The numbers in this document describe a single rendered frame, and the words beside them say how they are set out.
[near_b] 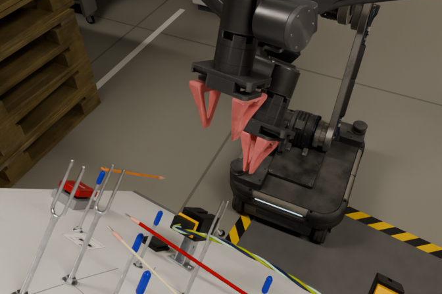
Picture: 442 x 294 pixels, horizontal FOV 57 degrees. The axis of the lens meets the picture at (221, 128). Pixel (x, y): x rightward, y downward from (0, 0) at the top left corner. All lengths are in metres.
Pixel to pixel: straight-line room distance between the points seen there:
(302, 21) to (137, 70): 2.48
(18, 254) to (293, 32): 0.41
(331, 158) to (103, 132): 1.32
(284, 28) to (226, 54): 0.10
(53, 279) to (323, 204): 1.45
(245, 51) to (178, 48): 2.59
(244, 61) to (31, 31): 1.74
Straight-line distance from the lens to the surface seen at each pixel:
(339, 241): 2.04
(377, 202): 2.23
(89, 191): 0.77
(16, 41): 2.17
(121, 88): 2.81
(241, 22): 0.55
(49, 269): 0.53
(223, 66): 0.56
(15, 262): 0.53
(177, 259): 0.71
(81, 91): 2.58
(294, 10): 0.51
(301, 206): 1.81
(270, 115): 0.72
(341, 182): 1.93
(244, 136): 0.73
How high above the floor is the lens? 1.69
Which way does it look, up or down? 44 degrees down
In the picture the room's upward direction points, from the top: straight up
